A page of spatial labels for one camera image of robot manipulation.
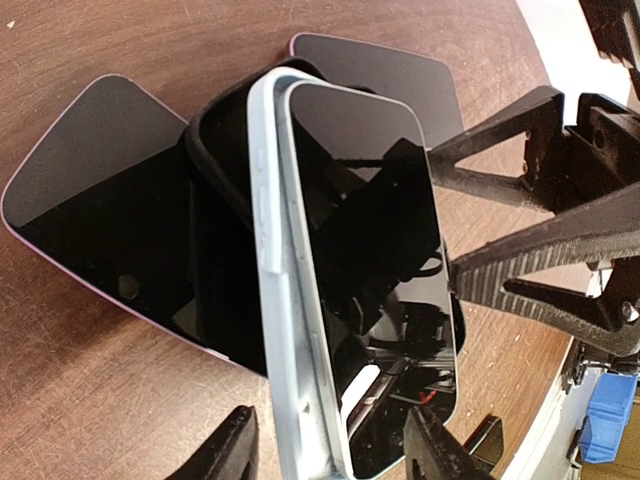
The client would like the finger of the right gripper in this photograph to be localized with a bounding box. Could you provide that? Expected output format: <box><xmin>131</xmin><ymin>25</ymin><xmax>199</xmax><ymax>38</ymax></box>
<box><xmin>450</xmin><ymin>184</ymin><xmax>639</xmax><ymax>357</ymax></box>

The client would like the front aluminium rail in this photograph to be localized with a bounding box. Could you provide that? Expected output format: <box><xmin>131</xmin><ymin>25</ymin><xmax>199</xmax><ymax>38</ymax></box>
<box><xmin>529</xmin><ymin>269</ymin><xmax>640</xmax><ymax>480</ymax></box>

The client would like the purple-edged phone right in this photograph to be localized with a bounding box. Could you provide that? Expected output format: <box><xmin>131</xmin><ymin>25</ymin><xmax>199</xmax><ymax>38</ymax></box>
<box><xmin>288</xmin><ymin>33</ymin><xmax>464</xmax><ymax>147</ymax></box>

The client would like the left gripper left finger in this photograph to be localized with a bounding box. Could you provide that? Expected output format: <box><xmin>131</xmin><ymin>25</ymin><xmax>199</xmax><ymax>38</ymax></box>
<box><xmin>167</xmin><ymin>405</ymin><xmax>259</xmax><ymax>480</ymax></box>

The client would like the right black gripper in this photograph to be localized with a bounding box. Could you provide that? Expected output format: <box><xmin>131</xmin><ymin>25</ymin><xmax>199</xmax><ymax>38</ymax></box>
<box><xmin>428</xmin><ymin>1</ymin><xmax>639</xmax><ymax>210</ymax></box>

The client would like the purple-edged phone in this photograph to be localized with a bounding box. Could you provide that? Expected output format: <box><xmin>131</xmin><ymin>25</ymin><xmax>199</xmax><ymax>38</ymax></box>
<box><xmin>1</xmin><ymin>74</ymin><xmax>266</xmax><ymax>374</ymax></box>
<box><xmin>288</xmin><ymin>33</ymin><xmax>464</xmax><ymax>147</ymax></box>

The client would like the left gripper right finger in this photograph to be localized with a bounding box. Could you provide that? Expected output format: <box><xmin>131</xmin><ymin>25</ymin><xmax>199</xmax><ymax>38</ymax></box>
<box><xmin>403</xmin><ymin>405</ymin><xmax>503</xmax><ymax>479</ymax></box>

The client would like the black phone case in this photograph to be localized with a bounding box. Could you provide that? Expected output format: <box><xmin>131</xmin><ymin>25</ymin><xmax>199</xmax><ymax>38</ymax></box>
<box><xmin>181</xmin><ymin>77</ymin><xmax>465</xmax><ymax>359</ymax></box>

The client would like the purple-edged phone left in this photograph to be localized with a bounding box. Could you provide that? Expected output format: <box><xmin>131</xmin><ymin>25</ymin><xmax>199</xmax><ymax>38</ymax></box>
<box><xmin>1</xmin><ymin>74</ymin><xmax>266</xmax><ymax>374</ymax></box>

